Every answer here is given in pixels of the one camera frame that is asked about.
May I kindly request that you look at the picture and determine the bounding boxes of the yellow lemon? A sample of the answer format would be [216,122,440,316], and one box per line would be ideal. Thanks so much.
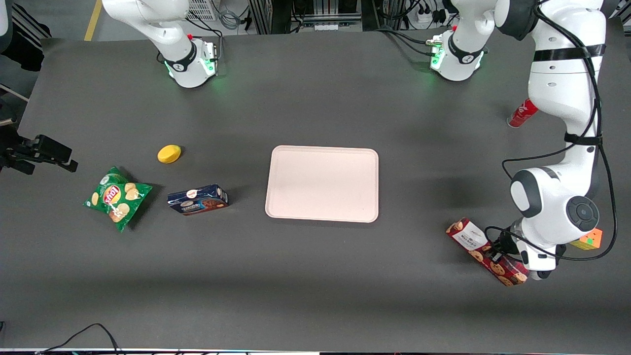
[157,144,182,164]

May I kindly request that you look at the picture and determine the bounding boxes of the black cable at table edge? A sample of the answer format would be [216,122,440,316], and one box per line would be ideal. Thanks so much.
[35,323,122,355]

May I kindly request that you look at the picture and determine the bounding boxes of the aluminium frame post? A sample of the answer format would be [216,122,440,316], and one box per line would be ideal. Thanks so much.
[248,0,271,35]

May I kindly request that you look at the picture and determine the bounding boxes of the black left arm base cables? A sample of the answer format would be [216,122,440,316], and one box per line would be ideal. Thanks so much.
[374,27,442,58]

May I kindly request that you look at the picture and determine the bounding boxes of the red tartan cookie box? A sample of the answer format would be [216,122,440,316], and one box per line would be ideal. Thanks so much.
[446,217,529,287]

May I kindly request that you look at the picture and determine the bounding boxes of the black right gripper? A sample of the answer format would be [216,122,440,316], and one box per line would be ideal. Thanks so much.
[0,134,78,176]

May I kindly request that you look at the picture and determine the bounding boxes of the aluminium corner frame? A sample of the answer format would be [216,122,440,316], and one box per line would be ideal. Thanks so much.
[605,0,631,20]

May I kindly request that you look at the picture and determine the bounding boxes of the white perforated box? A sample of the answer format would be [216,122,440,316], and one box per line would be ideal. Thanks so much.
[186,0,218,22]

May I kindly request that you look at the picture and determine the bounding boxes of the person in dark clothes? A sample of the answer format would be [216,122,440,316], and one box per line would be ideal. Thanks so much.
[0,2,52,72]

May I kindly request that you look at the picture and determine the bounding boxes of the black right arm base cable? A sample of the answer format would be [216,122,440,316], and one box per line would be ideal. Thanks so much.
[186,12,224,65]

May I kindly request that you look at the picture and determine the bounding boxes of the grey coiled cable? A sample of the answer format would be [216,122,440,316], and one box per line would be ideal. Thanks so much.
[217,0,243,31]

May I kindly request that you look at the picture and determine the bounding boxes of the black arm-mounted cable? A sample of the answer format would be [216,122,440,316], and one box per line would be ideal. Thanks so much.
[485,0,619,262]

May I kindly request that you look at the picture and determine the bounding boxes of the green chips bag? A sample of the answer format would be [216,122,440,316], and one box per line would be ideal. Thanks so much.
[83,166,154,233]

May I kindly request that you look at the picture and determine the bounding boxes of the dark grey table mat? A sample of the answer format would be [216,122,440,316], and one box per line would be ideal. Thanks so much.
[0,17,631,354]

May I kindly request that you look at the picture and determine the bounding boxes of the colourful puzzle cube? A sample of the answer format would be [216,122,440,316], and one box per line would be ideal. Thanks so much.
[570,228,603,251]

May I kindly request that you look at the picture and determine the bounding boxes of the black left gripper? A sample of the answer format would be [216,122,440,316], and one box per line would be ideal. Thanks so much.
[486,228,524,263]

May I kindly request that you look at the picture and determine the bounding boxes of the white power strip with plugs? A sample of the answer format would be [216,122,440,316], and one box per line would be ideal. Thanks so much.
[414,5,449,26]

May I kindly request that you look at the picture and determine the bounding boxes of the red soda bottle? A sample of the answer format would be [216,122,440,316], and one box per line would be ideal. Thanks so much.
[507,98,539,129]

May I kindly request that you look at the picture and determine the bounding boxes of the beige plastic tray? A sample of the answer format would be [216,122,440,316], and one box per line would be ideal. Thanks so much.
[265,145,380,223]

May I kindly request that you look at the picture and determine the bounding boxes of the blue cookie box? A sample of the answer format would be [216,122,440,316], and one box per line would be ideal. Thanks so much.
[167,184,230,216]

